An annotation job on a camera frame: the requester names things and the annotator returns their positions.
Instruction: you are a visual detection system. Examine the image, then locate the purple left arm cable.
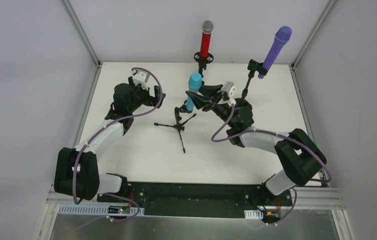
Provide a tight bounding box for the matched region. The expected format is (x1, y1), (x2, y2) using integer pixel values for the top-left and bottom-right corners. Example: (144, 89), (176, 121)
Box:
(71, 67), (164, 223)

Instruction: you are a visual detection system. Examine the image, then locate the red glitter microphone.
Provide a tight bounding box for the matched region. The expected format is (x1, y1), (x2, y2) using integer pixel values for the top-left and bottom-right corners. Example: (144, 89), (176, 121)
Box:
(199, 20), (214, 59)

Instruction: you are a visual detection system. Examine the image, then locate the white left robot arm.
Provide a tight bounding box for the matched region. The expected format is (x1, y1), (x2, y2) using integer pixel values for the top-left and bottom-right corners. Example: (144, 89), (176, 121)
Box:
(53, 82), (166, 205)

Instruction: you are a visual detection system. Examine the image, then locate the right circuit board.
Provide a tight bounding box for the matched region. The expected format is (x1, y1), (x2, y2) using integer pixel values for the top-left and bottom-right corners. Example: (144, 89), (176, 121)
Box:
(262, 214), (281, 224)

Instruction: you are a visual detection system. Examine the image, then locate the left circuit board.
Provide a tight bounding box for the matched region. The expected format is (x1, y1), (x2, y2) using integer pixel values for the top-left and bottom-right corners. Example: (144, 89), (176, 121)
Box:
(107, 205), (131, 216)

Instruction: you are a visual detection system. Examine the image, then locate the black shock-mount tripod stand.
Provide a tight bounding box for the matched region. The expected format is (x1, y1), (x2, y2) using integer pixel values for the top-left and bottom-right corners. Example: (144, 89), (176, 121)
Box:
(193, 52), (214, 78)

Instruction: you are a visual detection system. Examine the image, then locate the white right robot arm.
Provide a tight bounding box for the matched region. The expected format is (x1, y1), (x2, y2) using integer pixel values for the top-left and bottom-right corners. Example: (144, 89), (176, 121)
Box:
(186, 84), (327, 196)

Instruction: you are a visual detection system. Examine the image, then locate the black round-base mic stand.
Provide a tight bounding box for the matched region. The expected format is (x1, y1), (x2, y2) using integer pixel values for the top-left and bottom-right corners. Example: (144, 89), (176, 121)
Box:
(239, 59), (269, 100)

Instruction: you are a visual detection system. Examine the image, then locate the circuit board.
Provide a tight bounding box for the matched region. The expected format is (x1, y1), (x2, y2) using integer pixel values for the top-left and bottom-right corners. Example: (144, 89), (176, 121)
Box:
(262, 214), (281, 224)
(107, 205), (131, 216)

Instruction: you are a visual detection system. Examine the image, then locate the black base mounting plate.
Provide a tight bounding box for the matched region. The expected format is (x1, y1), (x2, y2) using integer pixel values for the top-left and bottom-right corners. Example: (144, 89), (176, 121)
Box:
(97, 181), (292, 219)

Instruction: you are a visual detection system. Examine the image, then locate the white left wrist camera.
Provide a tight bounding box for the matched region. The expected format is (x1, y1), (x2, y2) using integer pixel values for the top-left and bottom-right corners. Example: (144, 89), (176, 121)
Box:
(131, 69), (150, 91)

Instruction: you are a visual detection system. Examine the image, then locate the purple microphone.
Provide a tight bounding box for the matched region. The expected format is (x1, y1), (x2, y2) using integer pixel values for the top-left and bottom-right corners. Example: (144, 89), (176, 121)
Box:
(262, 26), (292, 71)

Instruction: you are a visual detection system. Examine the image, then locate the teal microphone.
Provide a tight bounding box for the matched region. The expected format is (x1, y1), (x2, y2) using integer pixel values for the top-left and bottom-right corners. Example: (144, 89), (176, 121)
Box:
(185, 72), (202, 113)

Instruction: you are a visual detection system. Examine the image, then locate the black clip tripod stand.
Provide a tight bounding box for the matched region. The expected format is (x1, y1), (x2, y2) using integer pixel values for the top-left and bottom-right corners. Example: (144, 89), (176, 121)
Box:
(153, 104), (197, 154)

